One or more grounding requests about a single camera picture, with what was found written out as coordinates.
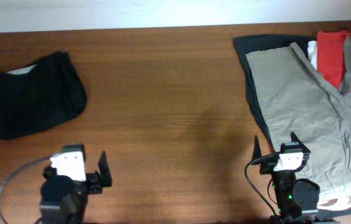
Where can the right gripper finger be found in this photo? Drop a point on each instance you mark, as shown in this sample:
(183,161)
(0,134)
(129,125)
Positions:
(297,144)
(257,155)

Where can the black shorts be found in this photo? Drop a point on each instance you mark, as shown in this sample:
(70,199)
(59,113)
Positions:
(39,97)

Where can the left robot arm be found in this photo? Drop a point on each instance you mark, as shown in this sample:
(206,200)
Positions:
(67,187)

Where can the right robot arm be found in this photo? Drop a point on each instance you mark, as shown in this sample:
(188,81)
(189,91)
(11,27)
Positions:
(296,198)

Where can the khaki beige shorts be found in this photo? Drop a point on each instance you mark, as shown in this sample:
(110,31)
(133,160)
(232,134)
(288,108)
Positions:
(294,97)

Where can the white printed garment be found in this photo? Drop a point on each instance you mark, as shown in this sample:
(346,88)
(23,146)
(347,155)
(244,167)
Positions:
(336,199)

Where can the white folded garment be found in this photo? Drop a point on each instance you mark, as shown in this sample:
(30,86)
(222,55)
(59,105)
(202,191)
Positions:
(312,51)

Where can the red garment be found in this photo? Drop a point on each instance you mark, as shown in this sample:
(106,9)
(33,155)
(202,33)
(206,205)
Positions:
(330,56)

